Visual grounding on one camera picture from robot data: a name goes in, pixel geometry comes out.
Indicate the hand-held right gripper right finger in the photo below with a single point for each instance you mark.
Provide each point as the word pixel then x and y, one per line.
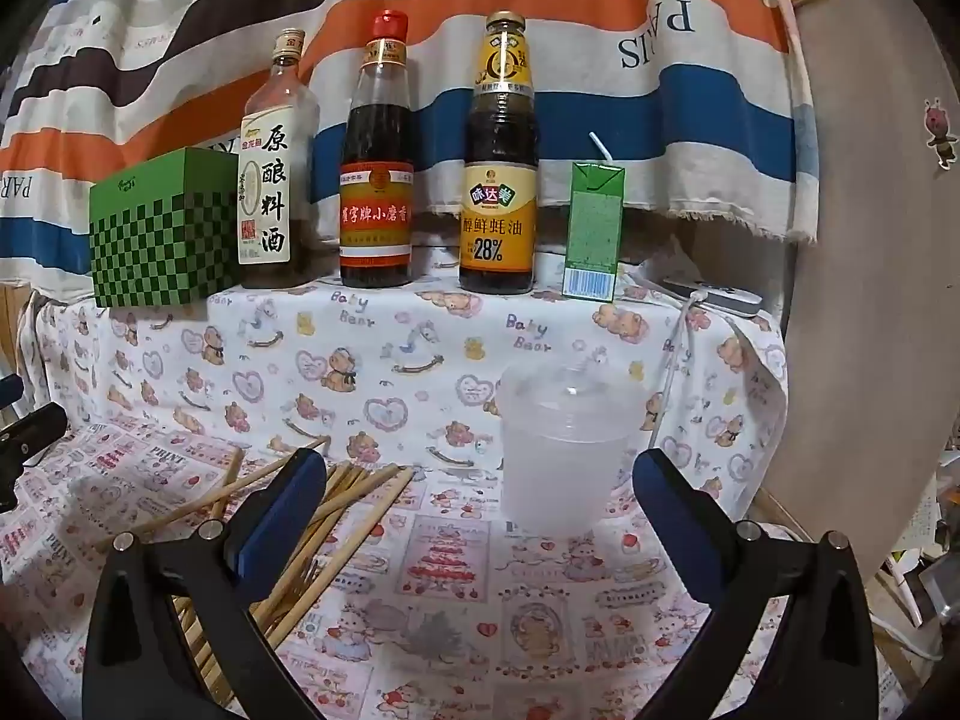
pixel 675 517

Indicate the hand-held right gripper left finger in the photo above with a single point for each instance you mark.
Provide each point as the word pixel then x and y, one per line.
pixel 277 517

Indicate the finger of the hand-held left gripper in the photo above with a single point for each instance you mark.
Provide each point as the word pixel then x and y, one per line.
pixel 34 427
pixel 9 390

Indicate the bunch of bamboo chopsticks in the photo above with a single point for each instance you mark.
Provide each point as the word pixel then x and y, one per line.
pixel 341 495

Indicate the translucent plastic cup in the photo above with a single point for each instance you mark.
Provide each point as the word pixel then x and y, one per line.
pixel 562 465

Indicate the bear print tablecloth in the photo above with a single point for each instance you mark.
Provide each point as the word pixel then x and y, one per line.
pixel 450 615

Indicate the green checkered box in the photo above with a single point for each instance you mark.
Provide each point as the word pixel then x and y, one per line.
pixel 165 240

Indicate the cluttered papers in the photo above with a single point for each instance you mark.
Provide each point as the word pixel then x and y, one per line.
pixel 922 510

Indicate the green drink carton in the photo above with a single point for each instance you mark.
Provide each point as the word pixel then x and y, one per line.
pixel 592 232

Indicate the round wooden board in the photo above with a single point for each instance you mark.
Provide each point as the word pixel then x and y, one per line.
pixel 862 277

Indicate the sesame oil bottle red cap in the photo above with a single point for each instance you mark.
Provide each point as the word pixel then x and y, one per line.
pixel 375 210

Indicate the cooking wine bottle white label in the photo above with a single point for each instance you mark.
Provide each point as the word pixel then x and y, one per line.
pixel 270 187

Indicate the oyster sauce bottle yellow label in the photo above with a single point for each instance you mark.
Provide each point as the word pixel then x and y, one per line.
pixel 499 232

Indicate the white drinking straw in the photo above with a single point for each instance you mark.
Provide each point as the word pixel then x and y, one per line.
pixel 600 146

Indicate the bee sticker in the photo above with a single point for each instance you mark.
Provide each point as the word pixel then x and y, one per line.
pixel 941 131

